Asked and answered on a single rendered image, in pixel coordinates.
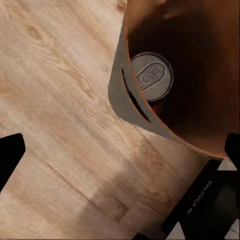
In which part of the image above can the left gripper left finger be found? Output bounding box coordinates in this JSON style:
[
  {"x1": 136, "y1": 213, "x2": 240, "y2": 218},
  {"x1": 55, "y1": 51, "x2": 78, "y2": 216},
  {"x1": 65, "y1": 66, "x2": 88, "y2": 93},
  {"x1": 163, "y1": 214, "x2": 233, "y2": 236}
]
[{"x1": 0, "y1": 133, "x2": 26, "y2": 192}]

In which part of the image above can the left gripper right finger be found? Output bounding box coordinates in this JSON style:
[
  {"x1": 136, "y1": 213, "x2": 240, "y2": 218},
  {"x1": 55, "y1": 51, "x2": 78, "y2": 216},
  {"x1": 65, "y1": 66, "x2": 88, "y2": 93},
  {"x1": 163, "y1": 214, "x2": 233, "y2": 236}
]
[{"x1": 224, "y1": 132, "x2": 240, "y2": 172}]

